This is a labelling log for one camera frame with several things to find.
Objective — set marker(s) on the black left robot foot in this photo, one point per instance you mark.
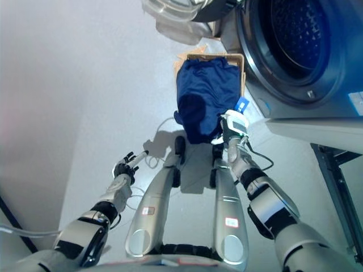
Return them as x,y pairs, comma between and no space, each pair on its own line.
179,147

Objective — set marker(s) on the silver robot leg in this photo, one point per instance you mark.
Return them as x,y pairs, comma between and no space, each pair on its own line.
229,212
150,212

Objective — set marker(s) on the round black washer door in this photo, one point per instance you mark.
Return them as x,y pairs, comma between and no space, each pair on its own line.
215,11

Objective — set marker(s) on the black baseboard strip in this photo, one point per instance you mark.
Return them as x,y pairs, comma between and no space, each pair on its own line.
20,226

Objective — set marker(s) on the small blue tag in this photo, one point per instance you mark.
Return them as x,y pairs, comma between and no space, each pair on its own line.
242,105

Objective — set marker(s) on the woven tan laundry basket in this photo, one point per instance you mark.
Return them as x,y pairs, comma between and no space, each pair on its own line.
241,62

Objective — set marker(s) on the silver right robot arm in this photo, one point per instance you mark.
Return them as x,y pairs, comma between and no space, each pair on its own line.
269,204

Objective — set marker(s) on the silver right robot leg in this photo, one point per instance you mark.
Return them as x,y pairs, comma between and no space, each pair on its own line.
229,212

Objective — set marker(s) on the white garment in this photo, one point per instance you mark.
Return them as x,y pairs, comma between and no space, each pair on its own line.
235,124

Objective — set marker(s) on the dark blue garment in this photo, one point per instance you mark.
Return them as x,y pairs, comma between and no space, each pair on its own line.
210,85

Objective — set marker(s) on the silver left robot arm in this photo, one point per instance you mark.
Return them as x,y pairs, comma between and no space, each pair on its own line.
85,235

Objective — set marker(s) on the black right robot foot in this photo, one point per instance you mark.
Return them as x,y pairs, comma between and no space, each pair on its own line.
217,153

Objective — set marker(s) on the black metal frame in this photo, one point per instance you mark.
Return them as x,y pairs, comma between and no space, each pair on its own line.
331,175

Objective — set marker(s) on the grey front-load washing machine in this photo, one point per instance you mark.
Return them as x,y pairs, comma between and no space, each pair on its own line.
255,71

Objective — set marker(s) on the black robot foot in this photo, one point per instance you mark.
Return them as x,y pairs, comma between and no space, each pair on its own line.
179,147
217,153

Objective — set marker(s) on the silver left robot leg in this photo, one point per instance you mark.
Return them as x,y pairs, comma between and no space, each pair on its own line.
150,212

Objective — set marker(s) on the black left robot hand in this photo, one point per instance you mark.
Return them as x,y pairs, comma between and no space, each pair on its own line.
123,170

